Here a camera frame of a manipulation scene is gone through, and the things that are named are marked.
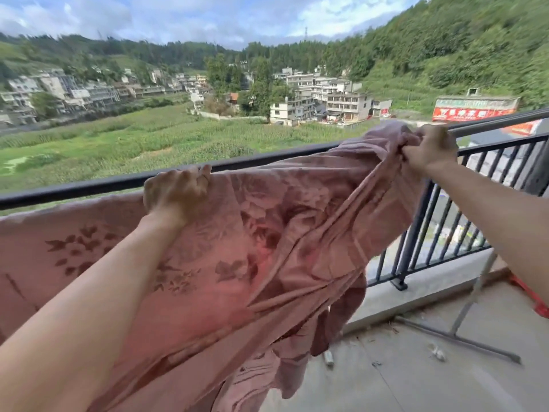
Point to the person's left hand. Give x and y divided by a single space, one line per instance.
178 195

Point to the person's right hand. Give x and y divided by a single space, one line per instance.
433 150

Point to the black metal balcony railing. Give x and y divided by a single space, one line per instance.
86 189

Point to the pink patterned bed sheet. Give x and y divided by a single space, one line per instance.
279 231

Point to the person's right forearm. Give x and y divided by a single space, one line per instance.
497 214

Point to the person's left forearm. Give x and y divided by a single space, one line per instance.
86 321

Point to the grey metal pipe drying rack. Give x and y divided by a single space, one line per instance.
474 291

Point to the red billboard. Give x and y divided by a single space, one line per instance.
472 112

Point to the white multi-storey buildings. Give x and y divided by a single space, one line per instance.
339 102

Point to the cluster of village houses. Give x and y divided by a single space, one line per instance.
77 94

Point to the crumpled white tissue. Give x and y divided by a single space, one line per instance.
437 351

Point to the small white cylinder scrap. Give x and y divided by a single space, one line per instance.
329 358

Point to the red plastic frame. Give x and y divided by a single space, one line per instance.
532 293

